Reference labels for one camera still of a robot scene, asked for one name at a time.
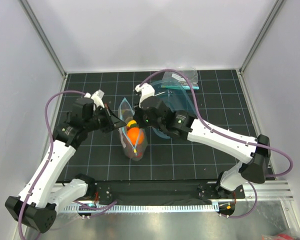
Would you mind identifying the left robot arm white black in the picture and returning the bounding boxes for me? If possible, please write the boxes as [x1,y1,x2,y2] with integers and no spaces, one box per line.
[5,97,126,234]

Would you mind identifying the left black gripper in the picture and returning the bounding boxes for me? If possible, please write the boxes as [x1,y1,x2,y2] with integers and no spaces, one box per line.
[84,103,126,133]

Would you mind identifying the black grid mat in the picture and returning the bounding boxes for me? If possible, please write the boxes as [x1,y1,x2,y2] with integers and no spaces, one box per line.
[56,69,257,182]

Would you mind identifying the clear zip top bag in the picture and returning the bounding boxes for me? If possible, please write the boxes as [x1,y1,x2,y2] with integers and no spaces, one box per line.
[118,98,148,161]

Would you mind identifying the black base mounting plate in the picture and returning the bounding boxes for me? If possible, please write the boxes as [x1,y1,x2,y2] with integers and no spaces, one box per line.
[95,179,245,206]

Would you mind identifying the orange fruit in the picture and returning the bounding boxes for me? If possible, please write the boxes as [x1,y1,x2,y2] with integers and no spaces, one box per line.
[127,127,145,145]

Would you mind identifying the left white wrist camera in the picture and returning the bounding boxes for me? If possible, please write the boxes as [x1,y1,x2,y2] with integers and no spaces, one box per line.
[84,89,105,108]

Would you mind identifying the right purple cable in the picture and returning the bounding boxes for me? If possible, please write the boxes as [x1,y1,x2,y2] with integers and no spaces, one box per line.
[139,69,295,220]

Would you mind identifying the yellow lemon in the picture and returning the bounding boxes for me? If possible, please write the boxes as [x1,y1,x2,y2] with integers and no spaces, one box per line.
[126,120,138,129]

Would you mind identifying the slotted white cable duct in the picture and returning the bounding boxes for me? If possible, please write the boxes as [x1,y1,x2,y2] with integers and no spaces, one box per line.
[61,203,219,214]

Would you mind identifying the teal plastic tray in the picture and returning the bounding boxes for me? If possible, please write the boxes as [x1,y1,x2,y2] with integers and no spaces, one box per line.
[150,78,196,139]

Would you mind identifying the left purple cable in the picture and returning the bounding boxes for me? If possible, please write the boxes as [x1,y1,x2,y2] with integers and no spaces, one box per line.
[17,90,118,240]

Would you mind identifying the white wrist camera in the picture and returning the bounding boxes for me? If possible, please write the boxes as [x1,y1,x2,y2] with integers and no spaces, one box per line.
[134,83,155,107]
[84,89,105,108]

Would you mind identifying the purple cable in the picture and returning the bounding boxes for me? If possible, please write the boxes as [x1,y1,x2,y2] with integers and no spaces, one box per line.
[139,69,295,220]
[17,90,118,240]

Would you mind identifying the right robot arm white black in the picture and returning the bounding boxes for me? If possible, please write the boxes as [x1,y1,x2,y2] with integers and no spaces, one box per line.
[133,96,271,198]

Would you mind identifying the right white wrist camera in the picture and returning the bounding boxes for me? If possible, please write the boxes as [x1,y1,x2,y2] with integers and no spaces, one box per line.
[134,83,155,107]

